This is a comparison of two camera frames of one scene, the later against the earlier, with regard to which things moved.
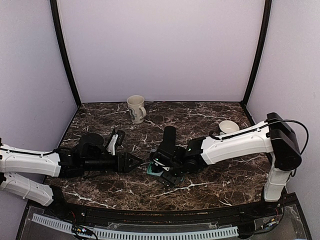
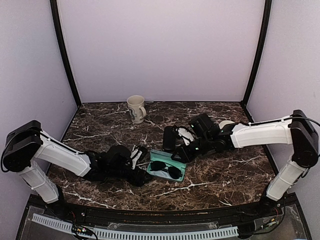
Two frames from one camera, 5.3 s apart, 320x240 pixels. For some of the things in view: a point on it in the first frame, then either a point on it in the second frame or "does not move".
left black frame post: (63, 51) does not move
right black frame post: (256, 64) does not move
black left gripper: (125, 167) to (137, 179)
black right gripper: (168, 180) to (182, 151)
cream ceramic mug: (137, 111) does not move
